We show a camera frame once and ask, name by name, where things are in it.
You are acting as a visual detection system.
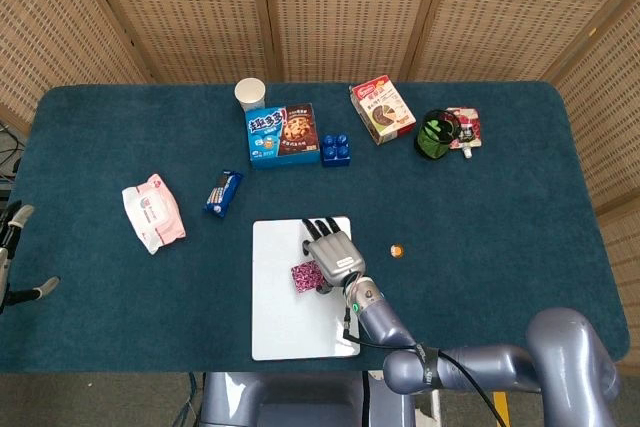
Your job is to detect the pink wet wipes pack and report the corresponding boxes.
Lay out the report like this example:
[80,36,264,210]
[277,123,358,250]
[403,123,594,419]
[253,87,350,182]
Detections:
[121,173,187,255]

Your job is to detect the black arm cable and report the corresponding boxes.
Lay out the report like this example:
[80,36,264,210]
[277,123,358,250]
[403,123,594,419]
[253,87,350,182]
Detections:
[341,291,507,427]

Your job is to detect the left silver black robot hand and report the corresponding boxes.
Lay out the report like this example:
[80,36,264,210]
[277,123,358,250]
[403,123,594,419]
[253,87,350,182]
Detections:
[0,203,61,316]

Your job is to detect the blue cable bundle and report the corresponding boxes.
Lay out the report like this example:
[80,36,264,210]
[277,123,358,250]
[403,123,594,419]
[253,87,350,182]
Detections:
[183,371,202,427]

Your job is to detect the blue chocolate cookie box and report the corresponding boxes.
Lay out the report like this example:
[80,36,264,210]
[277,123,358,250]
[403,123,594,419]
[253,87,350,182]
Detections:
[244,102,322,170]

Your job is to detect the blue plastic building block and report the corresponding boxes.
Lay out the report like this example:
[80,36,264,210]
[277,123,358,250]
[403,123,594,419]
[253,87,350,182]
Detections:
[320,133,351,168]

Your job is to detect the black printed cable strap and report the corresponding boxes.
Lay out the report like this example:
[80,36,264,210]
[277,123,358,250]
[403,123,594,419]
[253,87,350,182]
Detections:
[413,343,442,392]

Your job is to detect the red white cereal box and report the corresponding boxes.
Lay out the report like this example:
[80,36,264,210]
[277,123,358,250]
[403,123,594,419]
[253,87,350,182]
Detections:
[349,75,418,146]

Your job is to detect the white magnetic board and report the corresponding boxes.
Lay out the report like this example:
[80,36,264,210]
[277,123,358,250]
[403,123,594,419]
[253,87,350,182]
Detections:
[251,216,362,362]

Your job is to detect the dark blue carpet table cover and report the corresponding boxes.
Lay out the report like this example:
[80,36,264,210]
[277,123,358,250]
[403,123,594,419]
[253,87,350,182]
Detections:
[0,80,631,374]

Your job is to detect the red white spout pouch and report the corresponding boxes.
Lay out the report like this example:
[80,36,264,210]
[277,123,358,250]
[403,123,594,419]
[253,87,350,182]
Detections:
[447,106,484,160]

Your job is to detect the blue sandwich cookie packet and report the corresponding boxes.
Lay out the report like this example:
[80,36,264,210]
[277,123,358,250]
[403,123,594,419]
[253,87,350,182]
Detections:
[203,169,245,219]

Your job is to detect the grey robot torso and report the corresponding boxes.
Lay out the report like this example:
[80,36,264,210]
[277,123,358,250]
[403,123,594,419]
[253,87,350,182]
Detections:
[199,371,417,427]

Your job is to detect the dark floor cables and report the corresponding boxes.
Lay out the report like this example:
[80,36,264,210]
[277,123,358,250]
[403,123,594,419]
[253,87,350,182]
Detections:
[0,121,26,188]

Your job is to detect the woven rattan folding screen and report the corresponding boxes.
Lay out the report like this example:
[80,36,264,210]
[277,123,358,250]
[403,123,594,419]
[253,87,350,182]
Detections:
[0,0,640,363]

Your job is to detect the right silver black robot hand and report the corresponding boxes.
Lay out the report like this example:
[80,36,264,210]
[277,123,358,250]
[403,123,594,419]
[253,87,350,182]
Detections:
[300,216,367,295]

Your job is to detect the white paper cup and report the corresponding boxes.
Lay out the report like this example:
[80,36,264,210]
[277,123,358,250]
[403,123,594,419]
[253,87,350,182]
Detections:
[234,77,267,113]

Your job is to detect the pink patterned square packet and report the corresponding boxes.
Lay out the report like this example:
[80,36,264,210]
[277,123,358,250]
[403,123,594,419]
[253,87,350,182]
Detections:
[290,260,324,294]

